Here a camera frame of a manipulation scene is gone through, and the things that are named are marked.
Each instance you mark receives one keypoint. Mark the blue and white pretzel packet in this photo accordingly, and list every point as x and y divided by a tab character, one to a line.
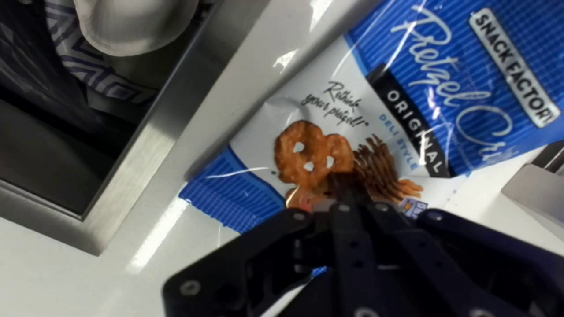
447	89

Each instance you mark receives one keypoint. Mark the steel-framed bin opening with waste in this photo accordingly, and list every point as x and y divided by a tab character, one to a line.
152	147

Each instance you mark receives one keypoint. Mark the striped cloth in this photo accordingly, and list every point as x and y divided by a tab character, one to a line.
89	71

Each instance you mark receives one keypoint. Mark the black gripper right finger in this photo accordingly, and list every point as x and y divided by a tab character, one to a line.
447	265

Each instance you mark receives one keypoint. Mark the white bowl in bin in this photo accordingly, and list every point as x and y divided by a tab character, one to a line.
133	24

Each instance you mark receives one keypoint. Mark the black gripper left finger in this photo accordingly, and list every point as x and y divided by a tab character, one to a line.
248	270

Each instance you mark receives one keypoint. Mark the small white box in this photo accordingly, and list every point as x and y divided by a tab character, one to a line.
538	188

